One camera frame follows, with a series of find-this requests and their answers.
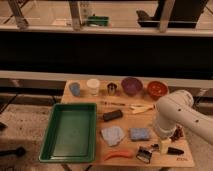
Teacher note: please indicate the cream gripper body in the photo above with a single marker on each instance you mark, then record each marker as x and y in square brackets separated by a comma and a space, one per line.
[163, 145]

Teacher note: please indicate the blue sponge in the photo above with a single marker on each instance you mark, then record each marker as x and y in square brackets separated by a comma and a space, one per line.
[137, 134]

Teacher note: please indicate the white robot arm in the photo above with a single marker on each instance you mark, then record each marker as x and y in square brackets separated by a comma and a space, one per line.
[176, 108]

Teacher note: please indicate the red bowl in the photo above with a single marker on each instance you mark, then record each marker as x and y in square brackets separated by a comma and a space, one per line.
[157, 89]

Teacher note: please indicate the purple bowl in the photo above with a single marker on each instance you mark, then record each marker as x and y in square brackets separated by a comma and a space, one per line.
[131, 86]

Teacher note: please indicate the bunch of red grapes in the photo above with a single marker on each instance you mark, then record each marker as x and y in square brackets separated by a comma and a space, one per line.
[177, 134]

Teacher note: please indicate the metal binder clip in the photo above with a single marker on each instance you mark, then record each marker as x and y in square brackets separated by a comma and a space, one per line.
[144, 155]

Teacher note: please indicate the orange chili pepper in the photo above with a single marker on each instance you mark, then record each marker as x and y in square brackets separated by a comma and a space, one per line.
[118, 153]

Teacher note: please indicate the blue folded cloth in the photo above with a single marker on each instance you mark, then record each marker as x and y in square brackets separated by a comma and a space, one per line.
[112, 135]

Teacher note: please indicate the black rectangular block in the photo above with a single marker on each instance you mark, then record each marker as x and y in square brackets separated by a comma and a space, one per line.
[112, 115]

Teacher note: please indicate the thin brown stick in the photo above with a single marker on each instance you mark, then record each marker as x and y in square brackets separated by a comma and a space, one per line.
[111, 103]

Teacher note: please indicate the small metal cup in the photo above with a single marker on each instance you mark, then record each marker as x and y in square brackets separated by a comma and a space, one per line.
[112, 89]

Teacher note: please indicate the white cup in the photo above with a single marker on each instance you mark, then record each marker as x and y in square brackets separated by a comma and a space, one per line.
[93, 86]

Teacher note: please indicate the green plastic tray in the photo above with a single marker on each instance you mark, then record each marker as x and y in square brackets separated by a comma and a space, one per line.
[70, 136]

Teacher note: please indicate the blue cup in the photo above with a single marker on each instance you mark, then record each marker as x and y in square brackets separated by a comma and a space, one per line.
[75, 89]

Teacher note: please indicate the green box on shelf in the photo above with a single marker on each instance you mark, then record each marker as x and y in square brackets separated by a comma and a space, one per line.
[98, 20]

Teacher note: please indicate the black handled peeler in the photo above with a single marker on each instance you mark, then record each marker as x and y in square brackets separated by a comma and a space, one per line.
[170, 151]

